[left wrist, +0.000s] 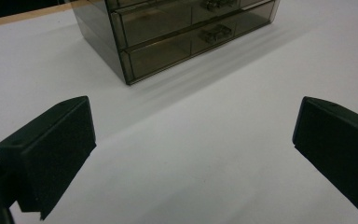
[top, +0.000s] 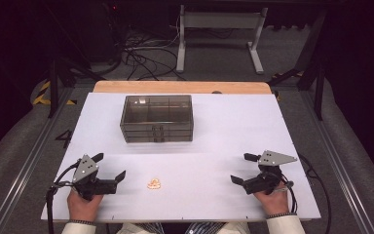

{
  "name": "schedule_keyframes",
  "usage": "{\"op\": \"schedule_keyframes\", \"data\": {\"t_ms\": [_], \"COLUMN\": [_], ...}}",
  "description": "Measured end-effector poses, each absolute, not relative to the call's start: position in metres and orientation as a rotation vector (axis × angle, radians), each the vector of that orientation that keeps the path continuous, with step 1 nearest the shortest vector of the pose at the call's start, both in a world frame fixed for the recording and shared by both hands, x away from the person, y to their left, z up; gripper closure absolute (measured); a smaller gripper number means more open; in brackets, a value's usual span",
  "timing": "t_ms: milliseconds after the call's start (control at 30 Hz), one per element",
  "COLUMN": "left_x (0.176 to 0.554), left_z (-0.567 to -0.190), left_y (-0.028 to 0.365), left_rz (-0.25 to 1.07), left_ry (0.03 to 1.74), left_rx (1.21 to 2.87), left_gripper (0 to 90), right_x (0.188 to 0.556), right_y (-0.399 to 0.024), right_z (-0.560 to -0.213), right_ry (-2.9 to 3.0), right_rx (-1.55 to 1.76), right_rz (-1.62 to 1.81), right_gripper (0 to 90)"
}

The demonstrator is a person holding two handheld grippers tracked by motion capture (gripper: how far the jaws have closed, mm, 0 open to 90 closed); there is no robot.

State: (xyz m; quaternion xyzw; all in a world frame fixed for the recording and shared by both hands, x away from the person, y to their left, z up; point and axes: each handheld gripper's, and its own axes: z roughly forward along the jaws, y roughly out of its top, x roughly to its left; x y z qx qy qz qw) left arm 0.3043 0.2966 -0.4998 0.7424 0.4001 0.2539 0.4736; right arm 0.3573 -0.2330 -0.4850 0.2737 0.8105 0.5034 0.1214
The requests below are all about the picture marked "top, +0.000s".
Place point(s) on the wooden table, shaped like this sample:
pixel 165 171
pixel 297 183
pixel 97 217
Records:
pixel 181 87

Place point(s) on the small gold ornament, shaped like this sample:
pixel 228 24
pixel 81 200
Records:
pixel 154 184

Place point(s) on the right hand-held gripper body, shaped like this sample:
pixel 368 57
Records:
pixel 272 159

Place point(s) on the smoky transparent drawer cabinet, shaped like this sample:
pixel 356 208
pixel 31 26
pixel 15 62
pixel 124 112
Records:
pixel 157 112

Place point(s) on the person's left hand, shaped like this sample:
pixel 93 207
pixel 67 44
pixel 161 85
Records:
pixel 82 208

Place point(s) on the black metal stand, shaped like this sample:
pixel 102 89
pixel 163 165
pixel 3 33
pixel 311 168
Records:
pixel 53 87
pixel 318 91

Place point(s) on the person's plaid shirt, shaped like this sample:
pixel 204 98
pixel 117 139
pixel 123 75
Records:
pixel 207 228

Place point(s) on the grey metal stand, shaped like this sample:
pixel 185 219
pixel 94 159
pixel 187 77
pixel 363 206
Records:
pixel 220 20

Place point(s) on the white table board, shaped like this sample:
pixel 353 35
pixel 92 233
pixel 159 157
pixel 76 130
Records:
pixel 207 162

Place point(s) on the person's right hand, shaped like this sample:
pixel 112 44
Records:
pixel 272 202

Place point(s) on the yellow black hazard tape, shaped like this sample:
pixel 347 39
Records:
pixel 42 97

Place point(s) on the aluminium floor rail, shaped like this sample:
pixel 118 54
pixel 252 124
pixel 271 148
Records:
pixel 337 162
pixel 32 162

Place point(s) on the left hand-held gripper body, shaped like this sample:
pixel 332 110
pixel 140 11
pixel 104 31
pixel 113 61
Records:
pixel 85 169

